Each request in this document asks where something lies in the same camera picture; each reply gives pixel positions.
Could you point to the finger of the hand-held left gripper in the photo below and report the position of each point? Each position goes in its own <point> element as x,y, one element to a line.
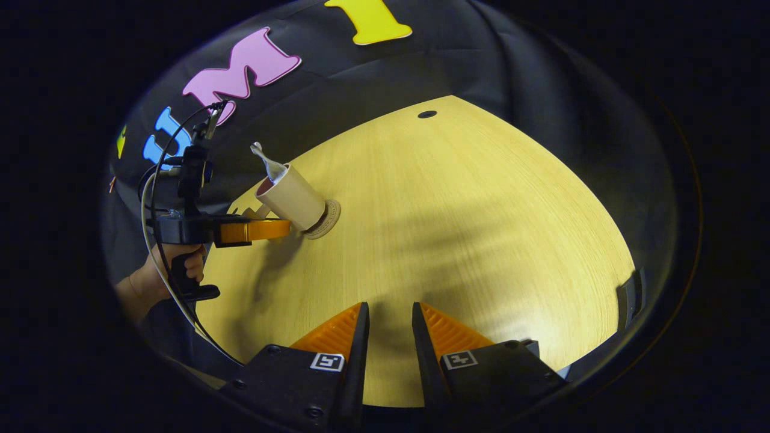
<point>258,230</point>

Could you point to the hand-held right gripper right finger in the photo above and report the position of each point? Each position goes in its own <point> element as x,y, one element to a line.
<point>428,373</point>

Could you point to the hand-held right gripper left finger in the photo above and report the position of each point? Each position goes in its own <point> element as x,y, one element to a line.
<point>355,373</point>

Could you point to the white toothpaste tube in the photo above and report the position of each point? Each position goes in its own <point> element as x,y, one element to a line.
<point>277,171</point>

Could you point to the round wooden coaster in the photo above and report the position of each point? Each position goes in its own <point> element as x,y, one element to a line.
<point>331,219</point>

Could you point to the white toothbrush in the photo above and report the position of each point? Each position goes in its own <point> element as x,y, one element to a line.
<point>256,146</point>

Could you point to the wooden desktop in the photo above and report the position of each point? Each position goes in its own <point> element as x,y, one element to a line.
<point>451,228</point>

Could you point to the black desk edge object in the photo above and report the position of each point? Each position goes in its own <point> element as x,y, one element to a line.
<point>631,297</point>

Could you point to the black backdrop cloth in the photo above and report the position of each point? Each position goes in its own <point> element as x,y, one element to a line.
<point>421,66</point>

